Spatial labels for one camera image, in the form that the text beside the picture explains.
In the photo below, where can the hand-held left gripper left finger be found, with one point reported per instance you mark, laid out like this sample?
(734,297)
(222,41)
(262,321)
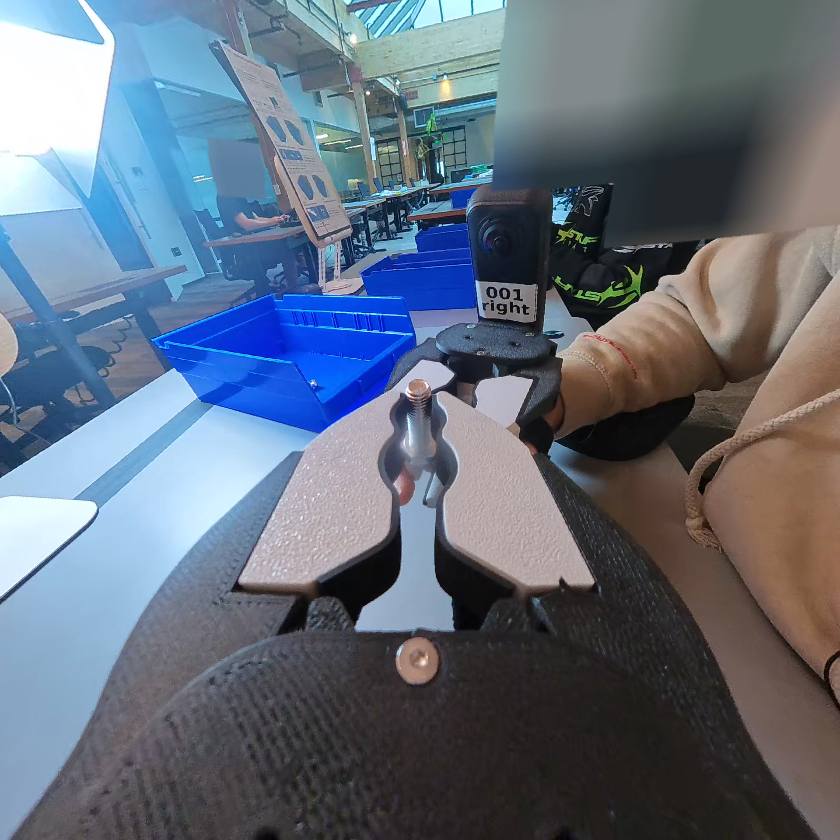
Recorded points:
(321,505)

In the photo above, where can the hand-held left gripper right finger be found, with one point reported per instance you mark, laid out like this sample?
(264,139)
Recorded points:
(518,512)

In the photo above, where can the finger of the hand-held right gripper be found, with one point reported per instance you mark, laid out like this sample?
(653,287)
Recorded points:
(436,373)
(505,400)

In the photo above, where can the long threaded silver bolt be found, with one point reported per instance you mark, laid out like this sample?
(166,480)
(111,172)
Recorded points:
(420,426)

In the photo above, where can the blue plastic bin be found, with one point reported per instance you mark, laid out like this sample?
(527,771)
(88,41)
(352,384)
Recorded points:
(262,387)
(420,285)
(443,237)

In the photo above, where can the person's right forearm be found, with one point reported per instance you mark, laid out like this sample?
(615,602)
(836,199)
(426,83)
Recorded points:
(656,341)

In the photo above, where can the person's right hand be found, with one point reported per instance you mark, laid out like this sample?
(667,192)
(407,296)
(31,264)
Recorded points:
(405,489)

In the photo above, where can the wooden desk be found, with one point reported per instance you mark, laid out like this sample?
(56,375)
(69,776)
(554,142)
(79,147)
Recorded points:
(131,279)
(262,237)
(436,211)

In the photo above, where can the row of wooden desks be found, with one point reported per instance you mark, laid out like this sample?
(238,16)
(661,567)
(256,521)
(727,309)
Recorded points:
(387,197)

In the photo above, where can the cardboard instruction board stand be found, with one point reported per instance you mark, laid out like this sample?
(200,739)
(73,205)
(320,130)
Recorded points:
(289,164)

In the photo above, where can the white instruction sign stand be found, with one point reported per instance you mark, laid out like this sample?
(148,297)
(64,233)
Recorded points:
(33,538)

